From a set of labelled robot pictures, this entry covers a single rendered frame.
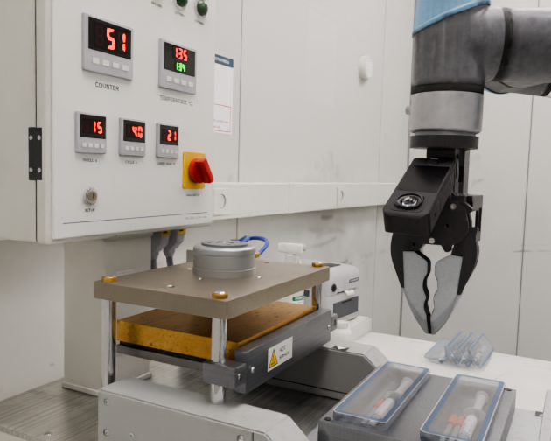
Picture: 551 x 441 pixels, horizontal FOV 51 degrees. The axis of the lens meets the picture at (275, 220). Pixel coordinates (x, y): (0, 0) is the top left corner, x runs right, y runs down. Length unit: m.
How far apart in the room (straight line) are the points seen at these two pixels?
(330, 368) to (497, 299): 2.38
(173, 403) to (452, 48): 0.46
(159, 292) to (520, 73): 0.44
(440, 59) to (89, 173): 0.42
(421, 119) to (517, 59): 0.11
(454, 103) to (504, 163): 2.49
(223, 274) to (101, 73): 0.28
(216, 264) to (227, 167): 0.98
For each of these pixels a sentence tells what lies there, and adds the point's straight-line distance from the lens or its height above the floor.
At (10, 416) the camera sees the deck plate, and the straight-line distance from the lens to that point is 0.83.
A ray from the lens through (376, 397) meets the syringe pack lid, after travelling 0.65.
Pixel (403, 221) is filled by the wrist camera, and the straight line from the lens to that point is 0.55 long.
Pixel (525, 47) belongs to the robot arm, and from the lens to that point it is 0.65.
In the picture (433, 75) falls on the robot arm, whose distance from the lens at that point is 0.63.
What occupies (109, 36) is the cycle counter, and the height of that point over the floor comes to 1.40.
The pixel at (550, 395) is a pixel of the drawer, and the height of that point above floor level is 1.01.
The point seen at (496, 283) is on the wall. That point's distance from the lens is 3.15.
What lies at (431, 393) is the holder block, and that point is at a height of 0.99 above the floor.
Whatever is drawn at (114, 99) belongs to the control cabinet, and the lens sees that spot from 0.77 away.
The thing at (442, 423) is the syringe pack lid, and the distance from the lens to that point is 0.61.
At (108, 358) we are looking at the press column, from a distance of 0.71.
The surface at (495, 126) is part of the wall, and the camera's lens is 3.12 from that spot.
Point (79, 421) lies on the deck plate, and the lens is 0.79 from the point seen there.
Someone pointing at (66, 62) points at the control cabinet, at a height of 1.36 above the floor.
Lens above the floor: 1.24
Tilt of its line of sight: 5 degrees down
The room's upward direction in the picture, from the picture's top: 2 degrees clockwise
